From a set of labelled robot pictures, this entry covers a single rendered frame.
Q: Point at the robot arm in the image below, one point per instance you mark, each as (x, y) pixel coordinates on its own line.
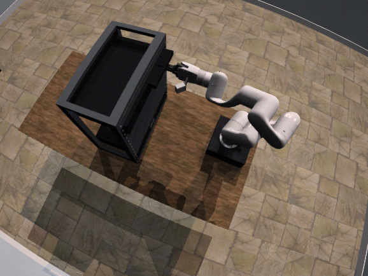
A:
(246, 129)

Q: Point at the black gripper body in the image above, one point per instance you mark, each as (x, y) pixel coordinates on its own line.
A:
(192, 71)

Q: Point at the black metal rack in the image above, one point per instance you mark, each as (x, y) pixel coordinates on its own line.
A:
(126, 75)

